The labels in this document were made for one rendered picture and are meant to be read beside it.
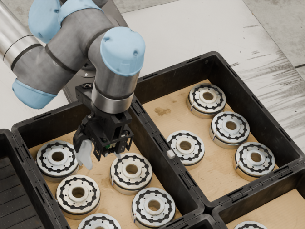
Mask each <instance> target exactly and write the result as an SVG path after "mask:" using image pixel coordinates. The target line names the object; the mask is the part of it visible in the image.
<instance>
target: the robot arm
mask: <svg viewBox="0 0 305 229"><path fill-rule="evenodd" d="M107 2H108V0H34V2H33V4H32V6H31V8H30V10H29V15H28V16H29V18H28V25H29V29H30V31H31V33H30V32H29V30H28V29H27V28H26V27H25V26H24V25H23V24H22V23H21V22H20V21H19V19H18V18H17V17H16V16H15V15H14V14H13V13H12V12H11V11H10V10H9V8H8V7H7V6H6V5H5V4H4V3H3V2H2V1H1V0H0V58H1V59H2V60H3V62H4V63H5V64H6V65H7V66H8V67H9V68H10V70H11V71H12V72H13V73H14V74H15V75H16V76H17V78H15V81H14V83H13V84H12V90H13V91H14V94H15V95H16V97H17V98H18V99H19V100H20V101H21V102H23V103H24V104H25V105H27V106H28V107H31V108H33V109H42V108H44V107H45V106H46V105H47V104H49V103H50V102H51V101H52V100H53V99H54V98H55V97H56V96H57V95H58V93H59V92H60V91H61V90H62V89H63V88H64V86H65V85H66V84H67V83H68V82H69V81H70V80H71V79H72V77H73V76H74V75H75V74H76V73H77V72H78V71H79V70H80V69H83V70H86V71H92V70H97V71H96V76H95V80H94V82H92V83H84V84H81V85H79V86H75V93H76V98H77V99H78V100H79V101H81V102H82V103H83V104H84V105H85V106H87V107H88V108H89V109H90V110H91V114H89V115H87V116H86V117H85V118H84V119H83V120H82V124H81V125H79V126H78V129H77V131H76V132H75V134H74V136H73V146H74V153H75V158H76V160H77V162H78V164H79V165H80V166H82V164H84V166H85V167H86V168H87V169H88V170H91V169H92V167H93V164H92V160H91V151H92V148H93V147H92V143H93V144H94V151H93V153H94V155H95V157H96V158H97V160H98V161H100V159H101V155H103V156H104V157H107V155H108V154H110V153H114V154H115V155H116V157H117V158H118V159H121V154H120V153H122V152H124V151H125V148H126V149H127V150H128V151H129V150H130V147H131V144H132V141H133V137H134V134H133V133H132V131H131V130H130V128H129V127H128V125H127V124H129V123H131V121H132V117H131V115H130V114H129V113H128V109H129V107H130V104H131V102H132V98H133V94H134V91H135V88H136V84H137V81H138V77H139V74H140V70H141V68H142V66H143V63H144V54H145V49H146V45H145V41H144V39H143V37H142V36H141V35H140V34H139V33H138V32H134V31H132V30H131V29H130V28H128V27H115V25H114V24H113V23H112V22H111V21H110V20H109V19H108V17H107V16H106V15H105V14H104V12H103V10H102V9H101V8H102V7H103V6H104V5H105V4H106V3H107ZM35 37H36V38H38V39H40V40H41V41H42V42H43V43H46V44H47V45H46V46H45V47H44V46H43V45H41V43H40V42H39V41H38V40H37V39H36V38H35ZM129 138H130V142H129V145H128V143H127V141H128V139H129Z"/></svg>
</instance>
